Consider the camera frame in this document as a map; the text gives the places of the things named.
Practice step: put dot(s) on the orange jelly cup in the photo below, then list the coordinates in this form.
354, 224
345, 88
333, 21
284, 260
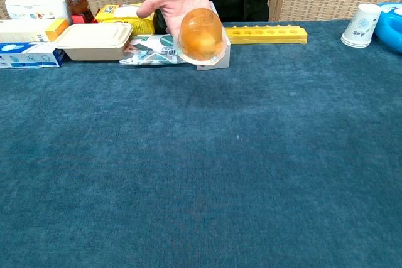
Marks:
201, 37

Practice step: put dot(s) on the yellow snack box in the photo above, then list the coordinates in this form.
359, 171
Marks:
125, 15

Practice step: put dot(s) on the green and white plastic packet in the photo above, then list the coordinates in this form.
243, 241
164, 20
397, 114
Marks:
150, 50

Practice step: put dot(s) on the beige lunch box with lid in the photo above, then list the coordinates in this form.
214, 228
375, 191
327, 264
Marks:
94, 40

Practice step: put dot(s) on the yellow rack with holes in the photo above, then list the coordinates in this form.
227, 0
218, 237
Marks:
267, 34

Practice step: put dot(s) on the red small box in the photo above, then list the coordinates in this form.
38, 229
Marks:
80, 18

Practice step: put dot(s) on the white wet wipes pack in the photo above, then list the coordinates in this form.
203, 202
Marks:
34, 1

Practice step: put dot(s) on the white and orange carton box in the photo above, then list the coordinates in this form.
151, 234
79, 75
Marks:
28, 30

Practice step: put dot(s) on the blue and white box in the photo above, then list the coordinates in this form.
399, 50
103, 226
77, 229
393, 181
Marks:
28, 55

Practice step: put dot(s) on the blue table cloth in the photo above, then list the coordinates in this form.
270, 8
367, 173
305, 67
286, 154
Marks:
201, 161

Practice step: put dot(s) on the white paper cup stack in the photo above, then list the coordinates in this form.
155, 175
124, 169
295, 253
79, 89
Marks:
361, 26

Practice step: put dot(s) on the blue plastic container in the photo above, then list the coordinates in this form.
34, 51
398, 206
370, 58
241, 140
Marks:
391, 26

